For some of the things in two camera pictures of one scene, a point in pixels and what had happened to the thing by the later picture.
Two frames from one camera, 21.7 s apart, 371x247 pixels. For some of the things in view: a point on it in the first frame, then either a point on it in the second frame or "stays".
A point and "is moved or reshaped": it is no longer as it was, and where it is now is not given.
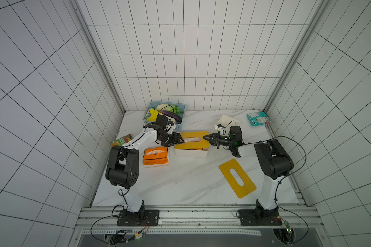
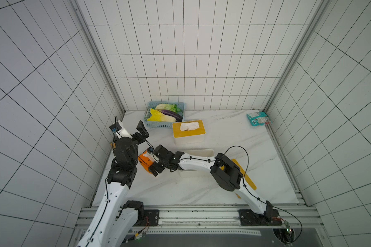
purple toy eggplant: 172,115 stays
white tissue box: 190,153 to 189,139
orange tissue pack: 155,156 is moved or reshaped
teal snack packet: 260,118 stays
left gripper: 175,140 to 140,139
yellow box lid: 203,144 to 177,133
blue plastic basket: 153,104 stays
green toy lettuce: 167,107 stays
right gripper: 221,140 to 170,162
